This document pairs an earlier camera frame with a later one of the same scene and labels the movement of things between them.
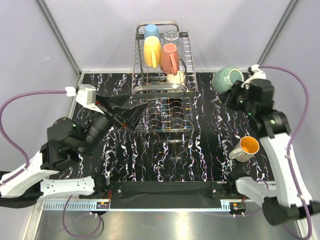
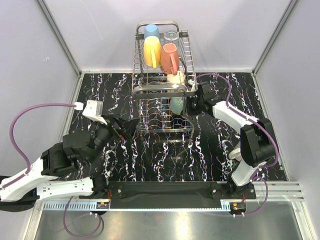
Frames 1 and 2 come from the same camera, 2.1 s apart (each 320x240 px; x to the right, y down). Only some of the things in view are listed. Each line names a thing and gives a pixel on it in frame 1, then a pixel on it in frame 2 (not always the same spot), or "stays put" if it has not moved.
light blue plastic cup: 151,30 stays put
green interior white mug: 179,78 stays put
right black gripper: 238,87 -> 189,99
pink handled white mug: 169,60 stays put
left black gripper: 130,115 -> 126,126
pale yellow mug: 152,51 stays put
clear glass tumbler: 171,37 stays put
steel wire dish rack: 163,77 stays put
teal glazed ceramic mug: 224,78 -> 176,104
